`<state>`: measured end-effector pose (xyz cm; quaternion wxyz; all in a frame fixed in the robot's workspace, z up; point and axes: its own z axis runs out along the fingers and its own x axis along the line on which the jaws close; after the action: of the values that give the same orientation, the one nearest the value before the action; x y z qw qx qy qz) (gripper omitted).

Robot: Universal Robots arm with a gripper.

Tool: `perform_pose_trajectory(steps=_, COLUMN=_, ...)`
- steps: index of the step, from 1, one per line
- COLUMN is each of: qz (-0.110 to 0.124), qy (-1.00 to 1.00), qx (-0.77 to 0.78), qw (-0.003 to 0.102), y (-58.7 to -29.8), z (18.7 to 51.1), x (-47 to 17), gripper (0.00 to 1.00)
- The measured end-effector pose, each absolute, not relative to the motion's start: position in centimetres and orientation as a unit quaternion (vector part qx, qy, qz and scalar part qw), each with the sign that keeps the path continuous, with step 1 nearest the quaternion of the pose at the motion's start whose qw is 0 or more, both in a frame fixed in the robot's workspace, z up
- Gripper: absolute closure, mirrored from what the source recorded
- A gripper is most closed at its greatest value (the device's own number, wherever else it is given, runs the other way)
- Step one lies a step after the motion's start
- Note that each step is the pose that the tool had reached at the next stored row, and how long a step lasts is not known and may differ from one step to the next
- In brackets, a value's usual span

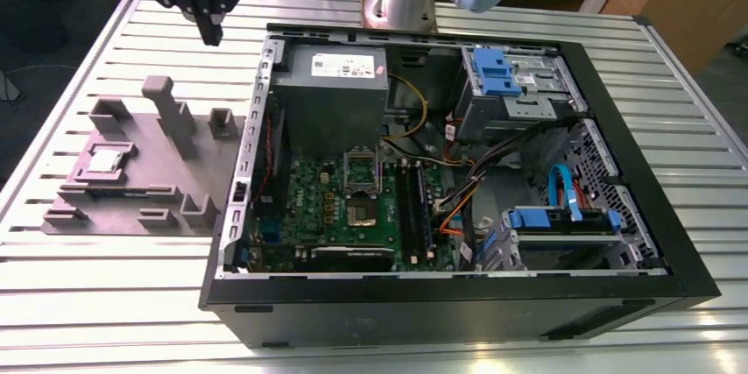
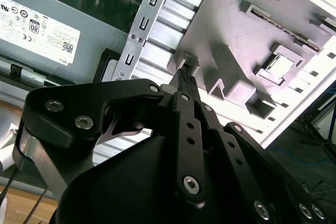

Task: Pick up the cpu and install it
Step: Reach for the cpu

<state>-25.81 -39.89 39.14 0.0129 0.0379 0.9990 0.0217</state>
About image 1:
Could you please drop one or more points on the grey power supply unit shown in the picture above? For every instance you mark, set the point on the grey power supply unit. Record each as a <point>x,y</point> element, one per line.
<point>334,115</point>

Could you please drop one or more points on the CPU with silver top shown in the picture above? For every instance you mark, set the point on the CPU with silver top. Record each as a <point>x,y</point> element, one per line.
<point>106,160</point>

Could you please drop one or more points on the RAM stick with gold contacts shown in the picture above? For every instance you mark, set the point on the RAM stick with gold contacts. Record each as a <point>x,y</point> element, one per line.
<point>117,193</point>

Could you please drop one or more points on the grey metal disk bay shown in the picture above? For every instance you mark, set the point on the grey metal disk bay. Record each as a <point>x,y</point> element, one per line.
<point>562,240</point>

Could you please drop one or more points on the black PC case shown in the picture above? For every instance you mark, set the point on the black PC case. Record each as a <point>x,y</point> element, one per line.
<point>410,304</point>

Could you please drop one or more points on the blue plastic drive latch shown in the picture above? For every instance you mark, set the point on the blue plastic drive latch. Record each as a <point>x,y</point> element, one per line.
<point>494,61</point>
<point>506,85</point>

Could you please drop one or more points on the grey parts rack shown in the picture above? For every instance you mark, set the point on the grey parts rack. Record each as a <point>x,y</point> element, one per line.
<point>146,150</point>

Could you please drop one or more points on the grey metal drive cage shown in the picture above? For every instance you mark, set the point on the grey metal drive cage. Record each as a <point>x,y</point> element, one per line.
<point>526,107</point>

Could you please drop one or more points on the wooden cabinet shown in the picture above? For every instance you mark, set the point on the wooden cabinet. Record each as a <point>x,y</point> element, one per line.
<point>690,6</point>

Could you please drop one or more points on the black RAM slot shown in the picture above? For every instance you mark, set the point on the black RAM slot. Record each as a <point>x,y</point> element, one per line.
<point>405,207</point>

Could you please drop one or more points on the CPU socket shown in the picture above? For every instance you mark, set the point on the CPU socket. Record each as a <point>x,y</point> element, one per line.
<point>362,214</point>

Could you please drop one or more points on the black graphics card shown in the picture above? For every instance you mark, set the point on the black graphics card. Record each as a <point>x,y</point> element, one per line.
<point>351,258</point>

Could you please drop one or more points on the hard disk in blue carrier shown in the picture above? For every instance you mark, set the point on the hard disk in blue carrier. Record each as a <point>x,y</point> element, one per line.
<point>538,218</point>

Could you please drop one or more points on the green motherboard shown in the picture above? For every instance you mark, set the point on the green motherboard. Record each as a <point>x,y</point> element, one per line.
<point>315,199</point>

